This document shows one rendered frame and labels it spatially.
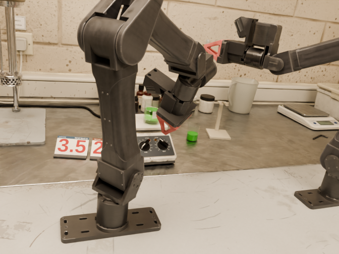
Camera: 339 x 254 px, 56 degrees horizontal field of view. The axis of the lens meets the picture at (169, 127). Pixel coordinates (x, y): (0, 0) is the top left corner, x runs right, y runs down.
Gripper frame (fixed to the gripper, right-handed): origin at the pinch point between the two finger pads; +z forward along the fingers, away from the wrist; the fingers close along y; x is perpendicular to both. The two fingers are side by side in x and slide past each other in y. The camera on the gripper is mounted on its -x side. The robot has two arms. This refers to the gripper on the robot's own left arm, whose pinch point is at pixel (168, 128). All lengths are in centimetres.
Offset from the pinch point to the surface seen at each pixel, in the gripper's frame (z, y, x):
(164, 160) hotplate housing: 8.2, 3.7, 4.1
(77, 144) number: 12.5, 15.4, -18.7
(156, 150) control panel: 7.1, 3.5, 0.4
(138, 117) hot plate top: 10.1, -4.5, -12.0
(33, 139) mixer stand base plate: 17.6, 20.6, -31.4
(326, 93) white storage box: 23, -100, 39
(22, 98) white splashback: 38, 2, -61
